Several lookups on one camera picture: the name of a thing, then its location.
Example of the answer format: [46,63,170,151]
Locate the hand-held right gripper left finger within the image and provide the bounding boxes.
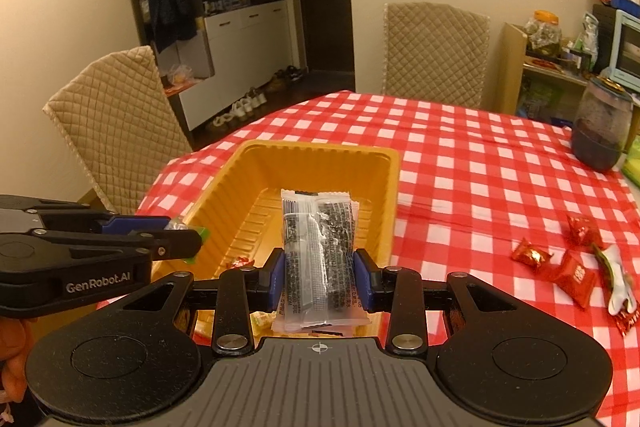
[117,248,287,356]

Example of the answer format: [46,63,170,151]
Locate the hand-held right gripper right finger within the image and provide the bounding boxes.
[353,248,523,356]

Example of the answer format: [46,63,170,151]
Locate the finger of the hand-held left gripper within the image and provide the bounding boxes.
[42,211,172,236]
[30,228,203,262]

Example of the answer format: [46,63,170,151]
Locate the green snack packet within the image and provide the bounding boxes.
[167,217,211,264]

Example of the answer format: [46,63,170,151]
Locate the clear packet with dark snack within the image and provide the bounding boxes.
[272,188,373,338]

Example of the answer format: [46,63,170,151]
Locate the yellow plastic tray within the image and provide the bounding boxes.
[150,139,401,339]

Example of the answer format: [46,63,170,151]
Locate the red pillow snack packet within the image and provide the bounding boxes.
[549,249,597,309]

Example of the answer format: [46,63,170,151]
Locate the beige quilted chair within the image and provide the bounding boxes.
[381,2,491,108]
[42,45,194,215]

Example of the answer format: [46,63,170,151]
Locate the clear plastic bag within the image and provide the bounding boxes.
[167,64,194,88]

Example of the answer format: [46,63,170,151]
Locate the red checked tablecloth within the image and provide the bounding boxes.
[97,89,640,427]

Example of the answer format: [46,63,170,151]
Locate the row of shoes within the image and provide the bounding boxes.
[211,66,309,131]

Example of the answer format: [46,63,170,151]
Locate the red twisted candy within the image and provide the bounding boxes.
[511,238,554,269]

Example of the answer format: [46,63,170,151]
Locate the white and dark cabinet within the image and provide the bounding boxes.
[121,0,307,144]

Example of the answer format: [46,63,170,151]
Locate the dark hanging jacket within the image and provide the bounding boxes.
[141,0,199,54]

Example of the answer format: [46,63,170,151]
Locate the beige quilted chair back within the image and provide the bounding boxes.
[381,2,491,108]

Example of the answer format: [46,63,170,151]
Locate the white green snack wrapper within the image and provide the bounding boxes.
[591,244,634,314]

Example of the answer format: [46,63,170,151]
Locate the dark wooden door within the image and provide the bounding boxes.
[289,0,357,94]

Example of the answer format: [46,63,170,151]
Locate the dark glass jar orange lid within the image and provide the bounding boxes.
[571,77,634,172]

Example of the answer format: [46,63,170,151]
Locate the green tissue pack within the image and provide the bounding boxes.
[620,151,640,186]

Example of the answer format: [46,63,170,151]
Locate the clear plastic jar orange lid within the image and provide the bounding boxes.
[522,10,564,58]

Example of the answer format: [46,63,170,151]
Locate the green white bag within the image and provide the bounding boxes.
[574,12,600,58]

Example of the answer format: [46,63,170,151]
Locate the light blue toaster oven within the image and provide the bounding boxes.
[606,8,640,94]

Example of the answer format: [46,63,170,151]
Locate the blue plastic basket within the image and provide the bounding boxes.
[597,0,640,15]

